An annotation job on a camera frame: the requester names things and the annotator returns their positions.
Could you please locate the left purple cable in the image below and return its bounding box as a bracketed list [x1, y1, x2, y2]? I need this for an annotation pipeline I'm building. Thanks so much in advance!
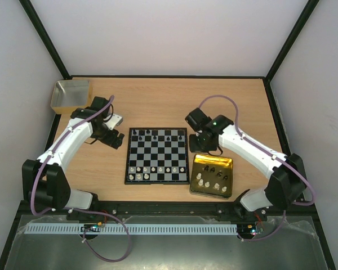
[30, 94, 132, 262]

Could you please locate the black frame post left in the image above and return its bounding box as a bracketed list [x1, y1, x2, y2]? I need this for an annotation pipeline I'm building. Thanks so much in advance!
[19, 0, 71, 79]

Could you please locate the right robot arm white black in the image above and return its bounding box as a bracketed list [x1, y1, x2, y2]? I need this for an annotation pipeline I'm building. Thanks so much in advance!
[185, 108, 307, 221]

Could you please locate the grey slotted cable duct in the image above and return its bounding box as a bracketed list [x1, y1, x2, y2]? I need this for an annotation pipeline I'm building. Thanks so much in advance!
[24, 223, 237, 236]

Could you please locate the gold metal tin tray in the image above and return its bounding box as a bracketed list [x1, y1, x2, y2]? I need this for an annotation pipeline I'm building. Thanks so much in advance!
[189, 154, 234, 199]

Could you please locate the black mounting rail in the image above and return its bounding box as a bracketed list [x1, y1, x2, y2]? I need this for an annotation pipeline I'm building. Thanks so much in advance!
[16, 201, 318, 223]

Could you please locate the black frame post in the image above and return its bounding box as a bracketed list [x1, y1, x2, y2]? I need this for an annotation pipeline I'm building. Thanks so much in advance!
[19, 0, 71, 79]
[265, 0, 321, 81]

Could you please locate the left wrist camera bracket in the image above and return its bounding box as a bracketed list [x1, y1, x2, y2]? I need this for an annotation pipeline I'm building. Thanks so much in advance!
[105, 114, 123, 130]

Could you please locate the black and white chessboard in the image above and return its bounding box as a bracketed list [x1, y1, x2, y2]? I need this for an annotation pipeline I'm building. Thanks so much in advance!
[124, 127, 190, 185]

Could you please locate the black frame post right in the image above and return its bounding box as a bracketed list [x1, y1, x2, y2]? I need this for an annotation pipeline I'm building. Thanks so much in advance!
[265, 0, 321, 81]

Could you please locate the gold metal tin lid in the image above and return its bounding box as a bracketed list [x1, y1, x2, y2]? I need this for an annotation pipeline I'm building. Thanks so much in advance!
[51, 80, 93, 114]

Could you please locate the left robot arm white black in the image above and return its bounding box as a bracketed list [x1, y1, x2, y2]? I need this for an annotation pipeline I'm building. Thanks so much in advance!
[22, 96, 124, 216]

